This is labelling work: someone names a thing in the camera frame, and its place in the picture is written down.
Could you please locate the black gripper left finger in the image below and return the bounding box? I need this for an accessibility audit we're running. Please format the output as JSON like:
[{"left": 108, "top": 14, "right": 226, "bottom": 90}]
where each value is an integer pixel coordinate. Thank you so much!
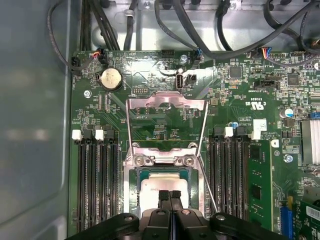
[{"left": 65, "top": 190, "right": 173, "bottom": 240}]

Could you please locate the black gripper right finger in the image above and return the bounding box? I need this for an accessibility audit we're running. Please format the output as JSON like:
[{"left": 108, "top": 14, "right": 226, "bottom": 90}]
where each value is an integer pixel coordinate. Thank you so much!
[{"left": 170, "top": 190, "right": 288, "bottom": 240}]

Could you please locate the silver-topped CPU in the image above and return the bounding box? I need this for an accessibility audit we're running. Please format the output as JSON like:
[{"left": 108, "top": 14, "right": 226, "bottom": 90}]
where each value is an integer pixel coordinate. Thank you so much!
[{"left": 136, "top": 167, "right": 193, "bottom": 218}]

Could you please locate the wire locking lever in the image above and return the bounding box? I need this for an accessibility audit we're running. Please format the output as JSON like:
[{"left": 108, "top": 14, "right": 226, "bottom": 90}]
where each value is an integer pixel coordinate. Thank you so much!
[{"left": 197, "top": 154, "right": 219, "bottom": 215}]

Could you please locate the RAM slot with white clips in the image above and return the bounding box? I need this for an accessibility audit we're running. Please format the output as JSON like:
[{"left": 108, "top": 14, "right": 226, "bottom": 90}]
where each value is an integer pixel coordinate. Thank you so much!
[
  {"left": 71, "top": 129, "right": 85, "bottom": 232},
  {"left": 95, "top": 129, "right": 107, "bottom": 229},
  {"left": 223, "top": 126, "right": 236, "bottom": 221}
]

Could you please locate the blue expansion slot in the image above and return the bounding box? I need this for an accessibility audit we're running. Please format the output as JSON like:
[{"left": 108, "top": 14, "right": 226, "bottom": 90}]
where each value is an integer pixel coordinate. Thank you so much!
[{"left": 280, "top": 204, "right": 294, "bottom": 235}]

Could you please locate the green RAM stick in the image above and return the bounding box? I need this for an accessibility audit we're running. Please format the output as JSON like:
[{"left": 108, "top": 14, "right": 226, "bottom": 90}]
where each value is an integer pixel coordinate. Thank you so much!
[{"left": 249, "top": 140, "right": 273, "bottom": 232}]

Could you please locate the graphics card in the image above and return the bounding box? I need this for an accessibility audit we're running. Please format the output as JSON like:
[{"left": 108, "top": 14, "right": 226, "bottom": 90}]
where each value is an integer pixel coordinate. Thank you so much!
[{"left": 291, "top": 199, "right": 320, "bottom": 240}]

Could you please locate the green motherboard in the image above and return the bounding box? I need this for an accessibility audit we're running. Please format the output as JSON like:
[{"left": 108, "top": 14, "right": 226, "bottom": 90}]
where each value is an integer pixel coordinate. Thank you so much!
[{"left": 67, "top": 48, "right": 320, "bottom": 240}]

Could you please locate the silver finned heatsink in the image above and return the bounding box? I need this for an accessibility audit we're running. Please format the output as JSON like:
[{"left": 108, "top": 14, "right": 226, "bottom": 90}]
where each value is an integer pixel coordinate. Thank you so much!
[{"left": 301, "top": 119, "right": 320, "bottom": 166}]

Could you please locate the silver coin cell battery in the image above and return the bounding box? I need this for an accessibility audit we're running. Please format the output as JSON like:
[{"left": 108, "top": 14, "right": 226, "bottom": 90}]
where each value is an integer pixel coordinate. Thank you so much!
[{"left": 99, "top": 67, "right": 123, "bottom": 91}]

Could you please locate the black and grey PC case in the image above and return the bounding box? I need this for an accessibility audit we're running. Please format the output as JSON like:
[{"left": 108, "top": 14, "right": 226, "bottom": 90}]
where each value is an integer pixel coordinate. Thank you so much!
[{"left": 0, "top": 0, "right": 320, "bottom": 240}]

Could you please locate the black sleeved cable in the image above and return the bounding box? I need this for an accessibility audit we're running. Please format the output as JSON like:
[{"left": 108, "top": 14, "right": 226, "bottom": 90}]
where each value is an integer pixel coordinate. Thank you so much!
[{"left": 123, "top": 0, "right": 139, "bottom": 51}]

